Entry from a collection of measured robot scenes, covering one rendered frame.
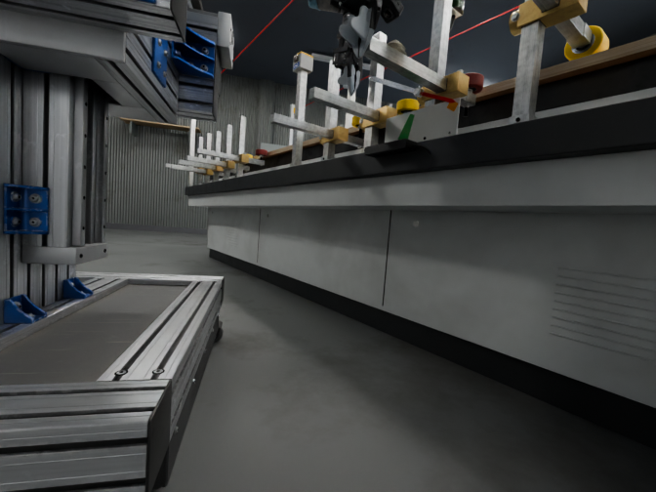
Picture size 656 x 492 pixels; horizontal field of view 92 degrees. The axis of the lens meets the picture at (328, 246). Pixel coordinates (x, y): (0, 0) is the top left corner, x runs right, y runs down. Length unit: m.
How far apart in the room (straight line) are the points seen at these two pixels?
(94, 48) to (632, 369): 1.23
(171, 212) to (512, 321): 7.19
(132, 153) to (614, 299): 7.82
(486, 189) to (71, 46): 0.86
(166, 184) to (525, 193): 7.33
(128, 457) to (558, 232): 1.00
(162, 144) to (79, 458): 7.56
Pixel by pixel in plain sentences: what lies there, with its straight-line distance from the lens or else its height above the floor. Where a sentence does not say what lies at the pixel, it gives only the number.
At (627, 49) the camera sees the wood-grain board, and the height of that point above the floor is 0.89.
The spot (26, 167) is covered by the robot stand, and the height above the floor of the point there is 0.51.
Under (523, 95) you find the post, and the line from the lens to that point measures 0.90.
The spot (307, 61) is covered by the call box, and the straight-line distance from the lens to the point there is 1.71.
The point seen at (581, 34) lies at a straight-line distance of 1.07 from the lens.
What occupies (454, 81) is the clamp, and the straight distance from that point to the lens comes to 1.01.
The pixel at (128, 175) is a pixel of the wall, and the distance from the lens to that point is 7.97.
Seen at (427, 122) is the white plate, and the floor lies 0.75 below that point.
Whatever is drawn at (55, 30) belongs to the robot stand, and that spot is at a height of 0.71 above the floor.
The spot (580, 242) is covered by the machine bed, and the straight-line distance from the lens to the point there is 1.03.
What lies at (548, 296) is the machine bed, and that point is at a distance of 1.05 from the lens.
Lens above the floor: 0.45
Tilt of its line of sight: 4 degrees down
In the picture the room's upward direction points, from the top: 4 degrees clockwise
